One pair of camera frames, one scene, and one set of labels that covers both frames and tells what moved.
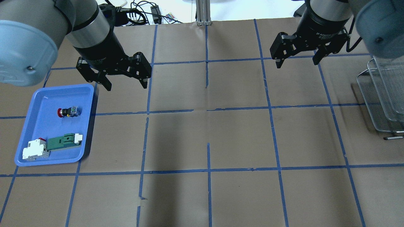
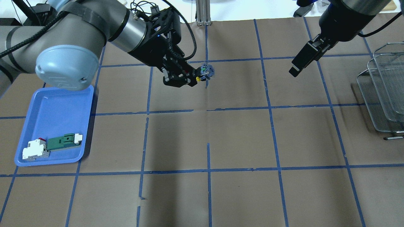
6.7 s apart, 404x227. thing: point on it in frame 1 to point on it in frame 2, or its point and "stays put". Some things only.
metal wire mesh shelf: [382, 85] stays put
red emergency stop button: [73, 111] to [207, 70]
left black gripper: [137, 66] to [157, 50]
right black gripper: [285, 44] to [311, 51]
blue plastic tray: [42, 122] stays put
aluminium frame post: [203, 12] stays put
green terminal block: [68, 140] stays put
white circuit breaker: [36, 149] stays put
